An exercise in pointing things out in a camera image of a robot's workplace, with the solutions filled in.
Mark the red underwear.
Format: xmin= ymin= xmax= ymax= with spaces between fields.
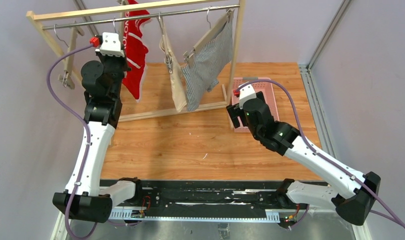
xmin=122 ymin=18 xmax=151 ymax=102

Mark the beige clip hanger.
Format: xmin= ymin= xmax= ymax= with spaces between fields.
xmin=53 ymin=24 xmax=85 ymax=90
xmin=157 ymin=12 xmax=173 ymax=74
xmin=183 ymin=8 xmax=235 ymax=65
xmin=116 ymin=0 xmax=129 ymax=40

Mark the cream underwear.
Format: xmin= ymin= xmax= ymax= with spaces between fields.
xmin=159 ymin=27 xmax=187 ymax=113

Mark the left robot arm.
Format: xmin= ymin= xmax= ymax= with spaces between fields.
xmin=46 ymin=49 xmax=144 ymax=223

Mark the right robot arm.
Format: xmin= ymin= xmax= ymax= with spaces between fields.
xmin=226 ymin=92 xmax=381 ymax=226

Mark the empty beige clip hanger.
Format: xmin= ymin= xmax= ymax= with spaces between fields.
xmin=53 ymin=24 xmax=85 ymax=90

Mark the striped grey underwear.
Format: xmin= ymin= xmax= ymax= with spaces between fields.
xmin=182 ymin=20 xmax=233 ymax=112

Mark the pink plastic basket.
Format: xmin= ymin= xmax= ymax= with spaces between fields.
xmin=231 ymin=77 xmax=280 ymax=133

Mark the wooden clothes rack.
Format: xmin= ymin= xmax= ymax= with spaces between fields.
xmin=25 ymin=0 xmax=247 ymax=123

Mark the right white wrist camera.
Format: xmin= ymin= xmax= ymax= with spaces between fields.
xmin=238 ymin=84 xmax=257 ymax=109

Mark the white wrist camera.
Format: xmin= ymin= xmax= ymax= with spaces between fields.
xmin=238 ymin=84 xmax=257 ymax=109
xmin=95 ymin=32 xmax=126 ymax=58

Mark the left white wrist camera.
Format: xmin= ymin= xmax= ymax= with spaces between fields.
xmin=95 ymin=32 xmax=126 ymax=58

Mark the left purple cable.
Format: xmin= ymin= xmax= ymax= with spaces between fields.
xmin=46 ymin=37 xmax=101 ymax=240

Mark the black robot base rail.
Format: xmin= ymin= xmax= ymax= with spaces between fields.
xmin=99 ymin=179 xmax=339 ymax=223

